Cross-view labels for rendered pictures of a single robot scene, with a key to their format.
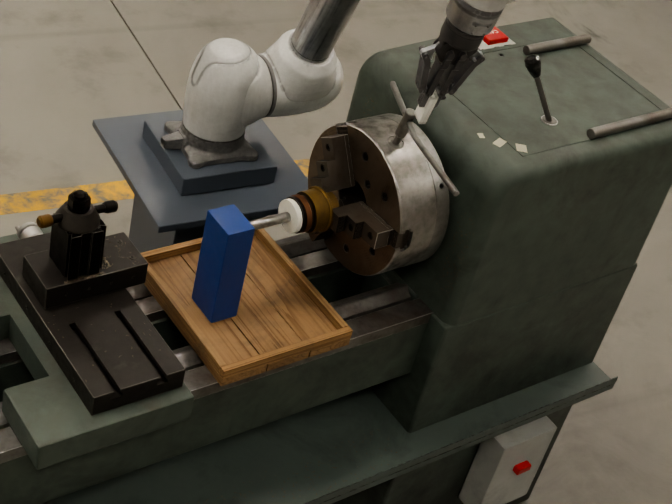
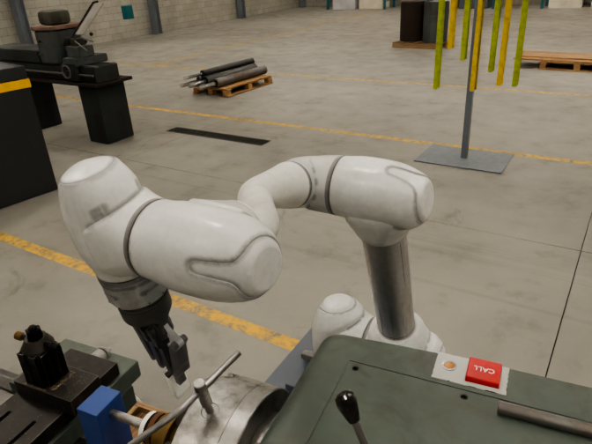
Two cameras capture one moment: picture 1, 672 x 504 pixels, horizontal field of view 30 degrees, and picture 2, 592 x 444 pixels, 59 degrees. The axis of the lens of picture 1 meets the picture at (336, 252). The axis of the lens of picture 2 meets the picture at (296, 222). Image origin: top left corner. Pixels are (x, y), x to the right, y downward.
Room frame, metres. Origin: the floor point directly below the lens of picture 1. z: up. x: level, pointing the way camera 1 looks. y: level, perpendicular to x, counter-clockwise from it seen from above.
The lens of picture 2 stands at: (2.00, -0.80, 1.98)
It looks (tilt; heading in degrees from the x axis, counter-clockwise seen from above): 26 degrees down; 70
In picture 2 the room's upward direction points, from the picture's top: 3 degrees counter-clockwise
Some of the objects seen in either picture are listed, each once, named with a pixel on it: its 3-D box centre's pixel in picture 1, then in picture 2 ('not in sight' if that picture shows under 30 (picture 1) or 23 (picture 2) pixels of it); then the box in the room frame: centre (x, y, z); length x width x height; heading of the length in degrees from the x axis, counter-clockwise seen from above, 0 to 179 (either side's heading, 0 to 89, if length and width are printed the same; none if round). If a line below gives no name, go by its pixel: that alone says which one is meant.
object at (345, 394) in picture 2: (532, 65); (348, 405); (2.25, -0.28, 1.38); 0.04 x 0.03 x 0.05; 134
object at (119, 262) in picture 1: (85, 269); (58, 385); (1.75, 0.44, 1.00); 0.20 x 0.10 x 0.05; 134
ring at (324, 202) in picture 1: (312, 210); (170, 434); (2.00, 0.07, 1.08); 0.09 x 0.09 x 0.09; 44
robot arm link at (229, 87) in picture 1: (224, 85); (341, 330); (2.55, 0.36, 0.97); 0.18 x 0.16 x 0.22; 129
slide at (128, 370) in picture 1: (84, 314); (35, 412); (1.68, 0.42, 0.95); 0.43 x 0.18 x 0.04; 44
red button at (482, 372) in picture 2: (490, 36); (483, 373); (2.58, -0.21, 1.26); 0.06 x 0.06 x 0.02; 44
